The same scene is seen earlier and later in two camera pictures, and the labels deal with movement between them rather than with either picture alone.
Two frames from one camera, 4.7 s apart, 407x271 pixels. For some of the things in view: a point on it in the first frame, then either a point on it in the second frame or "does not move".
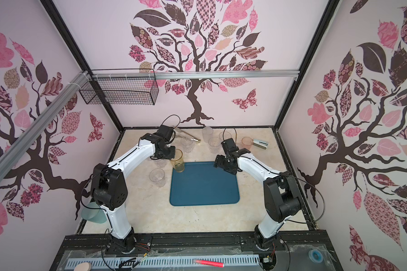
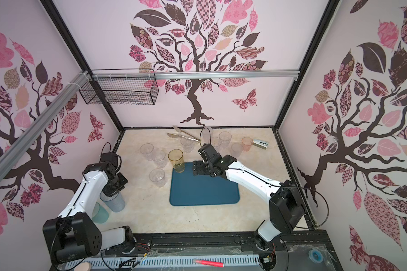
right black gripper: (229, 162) to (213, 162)
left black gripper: (172, 154) to (109, 192)
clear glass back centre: (186, 142) does not move
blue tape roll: (315, 256) does not move
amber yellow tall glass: (177, 162) does not move
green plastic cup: (93, 213) does not move
